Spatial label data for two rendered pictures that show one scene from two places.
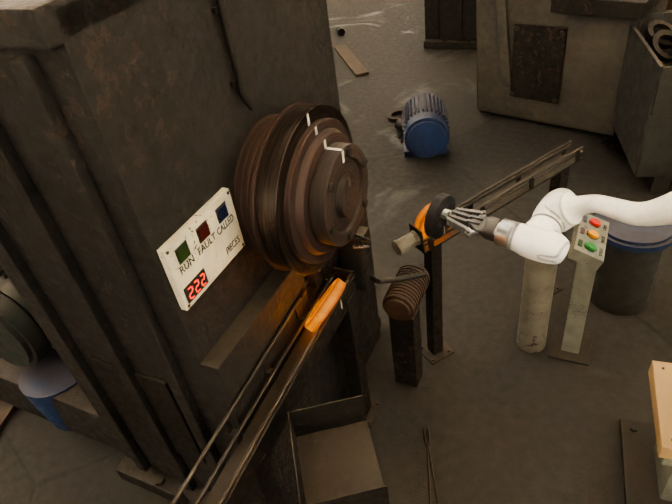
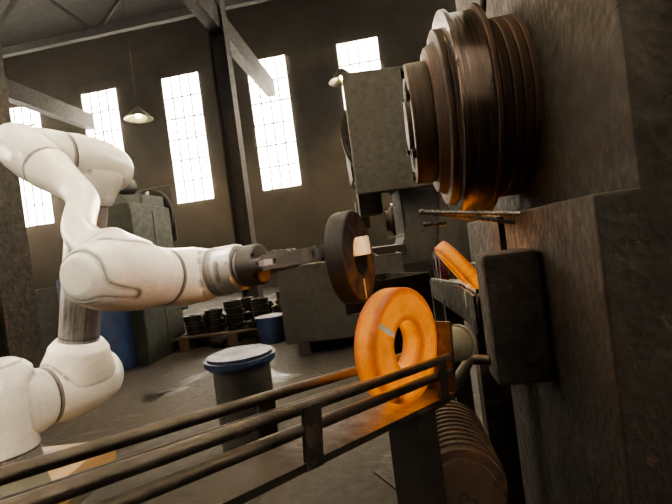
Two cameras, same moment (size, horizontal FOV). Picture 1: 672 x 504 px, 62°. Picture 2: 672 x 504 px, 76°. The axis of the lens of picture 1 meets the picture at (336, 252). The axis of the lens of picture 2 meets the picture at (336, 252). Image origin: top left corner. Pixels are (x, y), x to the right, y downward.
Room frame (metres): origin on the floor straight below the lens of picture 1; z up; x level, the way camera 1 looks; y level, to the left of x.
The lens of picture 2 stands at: (2.16, -0.66, 0.85)
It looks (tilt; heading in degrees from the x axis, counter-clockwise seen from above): 1 degrees down; 157
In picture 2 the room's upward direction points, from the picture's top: 7 degrees counter-clockwise
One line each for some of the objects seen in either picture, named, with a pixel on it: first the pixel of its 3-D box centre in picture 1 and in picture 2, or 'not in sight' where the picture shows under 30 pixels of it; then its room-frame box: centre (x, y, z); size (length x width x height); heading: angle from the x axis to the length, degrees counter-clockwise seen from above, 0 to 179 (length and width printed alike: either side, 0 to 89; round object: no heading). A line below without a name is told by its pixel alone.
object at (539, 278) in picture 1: (536, 300); not in sight; (1.60, -0.78, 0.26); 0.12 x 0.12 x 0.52
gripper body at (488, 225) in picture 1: (484, 226); (266, 262); (1.41, -0.48, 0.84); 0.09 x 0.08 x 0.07; 48
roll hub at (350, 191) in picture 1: (342, 194); (417, 124); (1.29, -0.04, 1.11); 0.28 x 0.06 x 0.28; 149
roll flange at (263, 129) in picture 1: (284, 186); (494, 112); (1.38, 0.11, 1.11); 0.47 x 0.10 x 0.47; 149
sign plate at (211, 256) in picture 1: (205, 247); not in sight; (1.10, 0.31, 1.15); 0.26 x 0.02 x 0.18; 149
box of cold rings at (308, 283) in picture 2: not in sight; (345, 296); (-1.37, 0.85, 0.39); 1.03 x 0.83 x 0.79; 63
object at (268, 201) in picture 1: (310, 190); (458, 118); (1.34, 0.04, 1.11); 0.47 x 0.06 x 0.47; 149
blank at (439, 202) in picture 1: (439, 216); (351, 257); (1.51, -0.36, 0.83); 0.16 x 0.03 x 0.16; 136
